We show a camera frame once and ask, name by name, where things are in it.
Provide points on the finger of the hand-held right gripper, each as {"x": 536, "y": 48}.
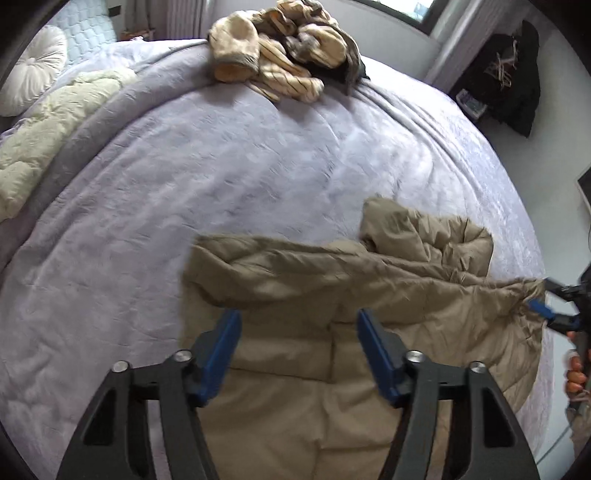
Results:
{"x": 565, "y": 288}
{"x": 549, "y": 314}

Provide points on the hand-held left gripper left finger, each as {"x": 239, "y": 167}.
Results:
{"x": 217, "y": 360}

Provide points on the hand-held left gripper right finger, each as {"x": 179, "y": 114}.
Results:
{"x": 381, "y": 360}

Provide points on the khaki puffer jacket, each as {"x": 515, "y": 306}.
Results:
{"x": 415, "y": 286}

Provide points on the dark clothes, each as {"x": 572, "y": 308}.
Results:
{"x": 346, "y": 69}

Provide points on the beige striped clothes pile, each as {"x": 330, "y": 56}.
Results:
{"x": 272, "y": 50}

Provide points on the person's right hand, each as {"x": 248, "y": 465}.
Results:
{"x": 577, "y": 374}

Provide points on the bed with lavender cover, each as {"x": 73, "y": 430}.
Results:
{"x": 184, "y": 175}

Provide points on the small printed box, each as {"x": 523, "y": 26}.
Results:
{"x": 471, "y": 101}

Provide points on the hanging black coats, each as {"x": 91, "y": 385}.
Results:
{"x": 508, "y": 78}

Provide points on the grey curtain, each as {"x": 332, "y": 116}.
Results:
{"x": 457, "y": 46}
{"x": 180, "y": 18}

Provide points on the pale green quilted blanket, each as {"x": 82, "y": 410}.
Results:
{"x": 46, "y": 120}

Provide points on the dark framed window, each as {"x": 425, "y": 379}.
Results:
{"x": 406, "y": 11}

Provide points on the round cream pillow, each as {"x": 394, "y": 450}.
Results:
{"x": 32, "y": 69}

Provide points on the quilted grey headboard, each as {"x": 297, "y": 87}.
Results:
{"x": 90, "y": 32}

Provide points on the wall mounted screen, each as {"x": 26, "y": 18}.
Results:
{"x": 585, "y": 191}

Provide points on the black wall socket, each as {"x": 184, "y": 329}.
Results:
{"x": 114, "y": 10}

